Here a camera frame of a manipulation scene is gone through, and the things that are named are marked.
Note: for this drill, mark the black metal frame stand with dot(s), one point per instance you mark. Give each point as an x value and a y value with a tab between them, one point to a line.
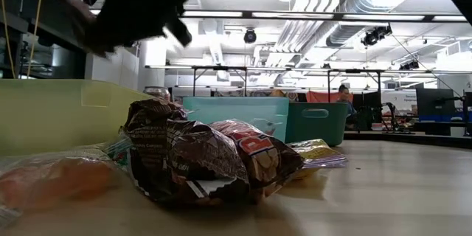
194	81
379	81

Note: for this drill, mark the black ceiling spot lamp cluster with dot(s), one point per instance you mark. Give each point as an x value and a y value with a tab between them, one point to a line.
376	35

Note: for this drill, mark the dark teal plastic bin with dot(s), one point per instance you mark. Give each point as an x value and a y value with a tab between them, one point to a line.
317	129

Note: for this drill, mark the large yellow Sour Patch bag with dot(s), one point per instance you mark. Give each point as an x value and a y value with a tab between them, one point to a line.
317	155

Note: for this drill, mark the patterned fabric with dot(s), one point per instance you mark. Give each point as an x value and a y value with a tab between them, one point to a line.
291	95

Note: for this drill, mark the yellow-green translucent plastic bin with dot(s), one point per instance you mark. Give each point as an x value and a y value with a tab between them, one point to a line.
55	114

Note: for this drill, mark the silver ceiling duct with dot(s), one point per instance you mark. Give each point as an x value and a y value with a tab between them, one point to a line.
354	3

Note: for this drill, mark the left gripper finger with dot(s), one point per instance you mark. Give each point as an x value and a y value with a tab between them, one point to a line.
105	37

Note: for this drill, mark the white printed sign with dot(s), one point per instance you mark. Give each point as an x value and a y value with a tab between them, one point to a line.
400	97

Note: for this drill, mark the person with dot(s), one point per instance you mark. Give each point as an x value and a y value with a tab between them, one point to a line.
344	99

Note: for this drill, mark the black overhead light bar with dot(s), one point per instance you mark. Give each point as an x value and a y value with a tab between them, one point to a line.
295	15

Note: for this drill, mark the orange cloth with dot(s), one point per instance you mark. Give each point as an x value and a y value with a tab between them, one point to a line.
321	96

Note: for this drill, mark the clear round jar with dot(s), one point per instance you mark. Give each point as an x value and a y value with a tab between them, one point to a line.
156	93

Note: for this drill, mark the clear bag with pale candy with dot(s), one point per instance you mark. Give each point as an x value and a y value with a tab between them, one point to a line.
114	147

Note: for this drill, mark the black table frame rail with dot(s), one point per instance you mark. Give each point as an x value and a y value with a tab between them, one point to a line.
405	138

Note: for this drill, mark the clear bag with orange candy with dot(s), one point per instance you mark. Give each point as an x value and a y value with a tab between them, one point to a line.
55	180

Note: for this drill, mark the large brown candy bag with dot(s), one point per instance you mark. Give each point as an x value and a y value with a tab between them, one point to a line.
166	155

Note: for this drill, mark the light teal translucent plastic bin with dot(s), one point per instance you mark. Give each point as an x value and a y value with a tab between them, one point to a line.
236	110

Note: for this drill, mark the blue desk panel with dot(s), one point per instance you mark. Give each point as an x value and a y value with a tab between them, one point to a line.
442	118

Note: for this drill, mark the brown candy bag red label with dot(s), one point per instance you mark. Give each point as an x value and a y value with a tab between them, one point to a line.
265	158

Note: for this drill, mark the black monitor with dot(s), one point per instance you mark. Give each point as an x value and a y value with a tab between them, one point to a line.
435	101

